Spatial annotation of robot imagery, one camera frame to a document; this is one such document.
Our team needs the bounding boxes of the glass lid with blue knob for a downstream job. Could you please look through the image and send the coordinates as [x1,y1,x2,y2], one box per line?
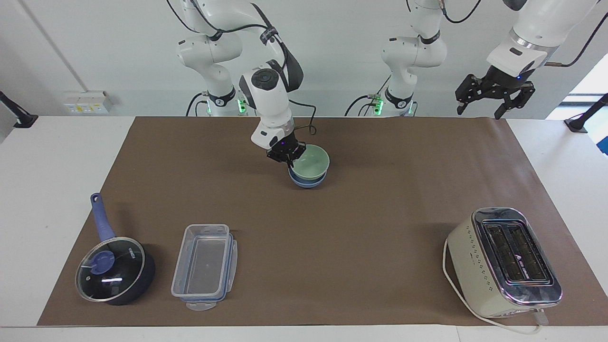
[75,237,146,303]

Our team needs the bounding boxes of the white wall socket box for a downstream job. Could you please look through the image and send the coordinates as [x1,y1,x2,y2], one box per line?
[63,90,113,115]

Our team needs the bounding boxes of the dark saucepan with blue handle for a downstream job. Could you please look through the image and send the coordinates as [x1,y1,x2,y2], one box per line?
[75,192,156,306]

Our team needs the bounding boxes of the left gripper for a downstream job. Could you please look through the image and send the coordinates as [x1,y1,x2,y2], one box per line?
[455,65,536,120]

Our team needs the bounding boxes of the green bowl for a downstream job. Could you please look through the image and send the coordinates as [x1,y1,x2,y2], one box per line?
[290,144,331,181]

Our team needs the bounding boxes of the black stand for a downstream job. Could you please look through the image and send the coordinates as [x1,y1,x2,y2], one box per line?
[0,90,39,129]
[564,93,608,133]

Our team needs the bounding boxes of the blue bowl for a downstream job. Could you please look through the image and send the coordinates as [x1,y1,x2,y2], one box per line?
[288,167,328,189]

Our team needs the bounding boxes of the cream toaster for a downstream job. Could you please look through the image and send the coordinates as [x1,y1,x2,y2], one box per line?
[446,207,564,319]

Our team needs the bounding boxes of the clear plastic container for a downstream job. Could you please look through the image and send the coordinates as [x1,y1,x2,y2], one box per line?
[171,223,238,312]

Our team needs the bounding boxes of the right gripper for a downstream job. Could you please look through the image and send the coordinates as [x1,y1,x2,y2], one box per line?
[266,132,308,168]

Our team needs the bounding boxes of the white toaster cable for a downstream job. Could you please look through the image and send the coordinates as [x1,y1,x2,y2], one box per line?
[442,237,550,336]

